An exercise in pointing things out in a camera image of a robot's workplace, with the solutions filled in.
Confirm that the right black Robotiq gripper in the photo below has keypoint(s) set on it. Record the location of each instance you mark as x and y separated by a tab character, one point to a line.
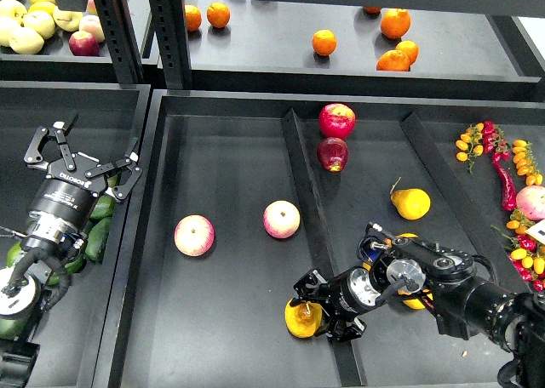
347	296

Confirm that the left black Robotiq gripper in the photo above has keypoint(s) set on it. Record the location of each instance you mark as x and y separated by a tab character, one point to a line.
74	183

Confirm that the yellow pear with stem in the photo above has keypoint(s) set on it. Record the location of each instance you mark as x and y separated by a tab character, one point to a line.
303	320

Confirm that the dark green avocado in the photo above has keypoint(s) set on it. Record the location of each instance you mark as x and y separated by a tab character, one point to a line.
11	329

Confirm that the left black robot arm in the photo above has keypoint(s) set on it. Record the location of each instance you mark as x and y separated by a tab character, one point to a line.
38	279

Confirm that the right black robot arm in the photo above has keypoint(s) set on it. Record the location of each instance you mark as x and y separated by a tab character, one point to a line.
446	282

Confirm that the green avocado top right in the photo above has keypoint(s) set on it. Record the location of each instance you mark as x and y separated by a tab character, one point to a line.
113	181

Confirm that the green avocado right column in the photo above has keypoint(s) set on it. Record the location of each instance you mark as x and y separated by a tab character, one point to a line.
97	240

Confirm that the yellow pear brown end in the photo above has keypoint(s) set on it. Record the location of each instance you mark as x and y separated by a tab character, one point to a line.
413	303

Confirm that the green avocado lower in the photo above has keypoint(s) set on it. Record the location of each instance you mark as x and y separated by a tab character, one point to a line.
71	267

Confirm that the green avocado far left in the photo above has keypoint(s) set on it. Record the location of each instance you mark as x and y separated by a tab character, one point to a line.
13	254

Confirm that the yellow pear middle pile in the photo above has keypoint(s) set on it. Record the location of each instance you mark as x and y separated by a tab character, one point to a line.
407	235

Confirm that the yellow pear upper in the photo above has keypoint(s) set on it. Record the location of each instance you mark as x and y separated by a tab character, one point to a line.
412	203

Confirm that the pink apple centre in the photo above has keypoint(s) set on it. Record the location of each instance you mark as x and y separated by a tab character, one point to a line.
281	219

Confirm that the pink apple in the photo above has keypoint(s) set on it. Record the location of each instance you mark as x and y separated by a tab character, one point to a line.
194	235
281	219

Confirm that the red apple upper shelf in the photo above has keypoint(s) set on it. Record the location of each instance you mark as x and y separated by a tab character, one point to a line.
83	43

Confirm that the pink apple left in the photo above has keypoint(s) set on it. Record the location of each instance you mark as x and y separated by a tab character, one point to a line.
194	235

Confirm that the pale yellow apple front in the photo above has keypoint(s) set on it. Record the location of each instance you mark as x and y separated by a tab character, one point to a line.
25	41

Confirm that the pale yellow apple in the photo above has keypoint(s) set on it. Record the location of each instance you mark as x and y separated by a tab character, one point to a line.
41	22
25	41

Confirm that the peach pink apple shelf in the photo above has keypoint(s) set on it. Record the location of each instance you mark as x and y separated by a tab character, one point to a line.
91	24

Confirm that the pale yellow apple stem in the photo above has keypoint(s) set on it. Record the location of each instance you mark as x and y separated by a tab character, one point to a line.
67	20

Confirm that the dark red apple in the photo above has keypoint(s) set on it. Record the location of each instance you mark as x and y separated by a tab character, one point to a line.
332	154

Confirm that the pale yellow apple middle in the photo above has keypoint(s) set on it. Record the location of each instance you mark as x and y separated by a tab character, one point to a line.
41	22

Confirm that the bright red apple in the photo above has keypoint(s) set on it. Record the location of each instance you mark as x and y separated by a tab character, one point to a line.
336	120

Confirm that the orange fruit far left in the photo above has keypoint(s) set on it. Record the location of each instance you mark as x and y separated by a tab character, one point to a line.
193	17

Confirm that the mixed cherry tomatoes lower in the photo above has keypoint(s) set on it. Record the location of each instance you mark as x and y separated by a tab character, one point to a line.
525	252

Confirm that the red chili pepper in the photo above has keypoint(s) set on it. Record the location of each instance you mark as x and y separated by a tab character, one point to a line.
508	187

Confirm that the white price label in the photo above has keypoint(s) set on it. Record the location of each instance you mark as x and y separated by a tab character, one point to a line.
537	231

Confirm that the pink apple right edge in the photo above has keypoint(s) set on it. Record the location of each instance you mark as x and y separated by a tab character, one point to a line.
530	201

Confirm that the cherry tomato vine left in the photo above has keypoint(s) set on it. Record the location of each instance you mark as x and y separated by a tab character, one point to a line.
481	139

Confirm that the yellow cherry tomato vine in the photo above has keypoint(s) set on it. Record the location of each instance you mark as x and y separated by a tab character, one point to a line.
525	162

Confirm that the orange fruit centre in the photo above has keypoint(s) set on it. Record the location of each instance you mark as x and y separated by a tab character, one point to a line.
324	42

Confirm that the orange fruit front right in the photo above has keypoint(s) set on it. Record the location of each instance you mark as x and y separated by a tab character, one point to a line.
393	60

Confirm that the orange fruit right small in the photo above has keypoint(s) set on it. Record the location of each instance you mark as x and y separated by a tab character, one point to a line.
410	48

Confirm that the large orange fruit top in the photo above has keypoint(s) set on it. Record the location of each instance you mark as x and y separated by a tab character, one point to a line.
395	23

